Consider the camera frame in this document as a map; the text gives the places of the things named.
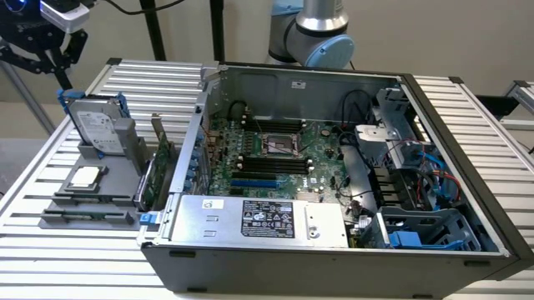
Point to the silver power supply unit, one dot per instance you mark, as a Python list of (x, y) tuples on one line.
[(234, 225)]

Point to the grey parts rack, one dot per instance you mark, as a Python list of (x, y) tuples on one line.
[(117, 187)]

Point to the thin black stand pole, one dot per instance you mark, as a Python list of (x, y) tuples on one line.
[(217, 31)]

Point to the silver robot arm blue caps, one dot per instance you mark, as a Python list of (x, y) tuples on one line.
[(321, 28)]

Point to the white grey wrist camera box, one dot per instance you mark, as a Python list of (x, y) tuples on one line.
[(68, 15)]

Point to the black fan shroud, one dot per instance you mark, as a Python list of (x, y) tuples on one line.
[(394, 187)]

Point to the silver CPU chip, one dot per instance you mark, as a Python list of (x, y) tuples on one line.
[(89, 176)]

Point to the green graphics card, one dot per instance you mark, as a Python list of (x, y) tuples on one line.
[(161, 162)]

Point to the hard disk in blue carrier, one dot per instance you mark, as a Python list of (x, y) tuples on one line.
[(94, 125)]

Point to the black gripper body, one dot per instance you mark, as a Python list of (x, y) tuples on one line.
[(31, 36)]

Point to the blue case latch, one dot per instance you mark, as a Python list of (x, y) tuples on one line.
[(147, 218)]

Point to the small metal slat table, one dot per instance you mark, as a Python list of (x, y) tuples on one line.
[(520, 103)]

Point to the silver chipset heatsink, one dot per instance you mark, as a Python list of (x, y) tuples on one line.
[(310, 197)]

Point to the metal disk bay cage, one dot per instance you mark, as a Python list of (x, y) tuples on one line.
[(392, 125)]

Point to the grey metal frame leg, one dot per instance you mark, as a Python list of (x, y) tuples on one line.
[(24, 93)]

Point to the grey plastic disk bay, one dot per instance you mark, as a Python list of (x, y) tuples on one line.
[(434, 228)]

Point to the green motherboard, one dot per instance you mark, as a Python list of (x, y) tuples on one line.
[(325, 175)]

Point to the black RAM slot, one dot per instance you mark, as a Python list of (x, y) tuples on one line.
[(275, 158), (275, 162), (275, 169), (273, 123), (275, 166), (273, 120)]

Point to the short black expansion slot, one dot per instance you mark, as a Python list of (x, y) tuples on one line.
[(241, 192)]

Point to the blue plastic bay clip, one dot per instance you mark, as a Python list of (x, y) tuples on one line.
[(404, 240)]

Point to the thick black stand pole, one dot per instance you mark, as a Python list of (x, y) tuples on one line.
[(154, 31)]

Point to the CPU socket metal frame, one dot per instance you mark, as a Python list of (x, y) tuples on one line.
[(281, 144)]

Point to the blue expansion slot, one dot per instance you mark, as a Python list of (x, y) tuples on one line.
[(254, 184)]

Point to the black open PC case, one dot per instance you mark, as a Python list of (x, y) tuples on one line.
[(325, 268)]

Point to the long black expansion slot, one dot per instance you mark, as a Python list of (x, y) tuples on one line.
[(254, 176)]

